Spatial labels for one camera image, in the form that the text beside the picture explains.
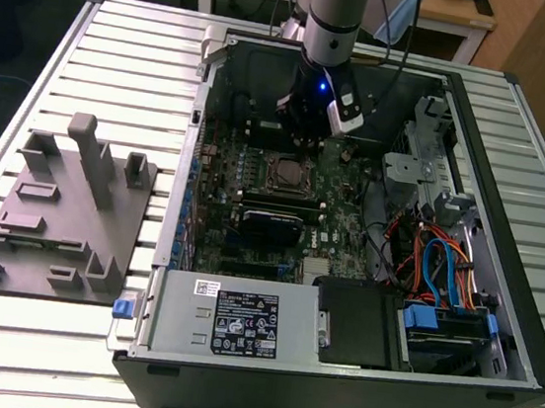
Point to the silver CPU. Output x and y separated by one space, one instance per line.
289 171

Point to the black RAM slot row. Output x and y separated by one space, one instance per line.
261 135
278 200

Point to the black expansion slot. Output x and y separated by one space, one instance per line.
254 269

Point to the black drive bay cover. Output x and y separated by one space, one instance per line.
357 324

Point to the green motherboard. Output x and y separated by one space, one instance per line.
345 223

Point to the metal disk bay cage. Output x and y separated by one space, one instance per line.
428 148

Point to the black graphics card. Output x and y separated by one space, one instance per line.
269 233

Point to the silver chipset heatsink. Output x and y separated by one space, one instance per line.
317 265

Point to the hard disk in blue carrier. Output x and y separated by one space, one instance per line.
420 317

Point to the silver power supply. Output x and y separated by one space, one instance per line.
179 312

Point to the grey parts rack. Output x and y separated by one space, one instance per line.
76 220

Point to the blue case latch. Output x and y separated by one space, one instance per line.
121 309

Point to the black open PC case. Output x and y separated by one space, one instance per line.
278 399

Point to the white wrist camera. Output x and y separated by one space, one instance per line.
347 116

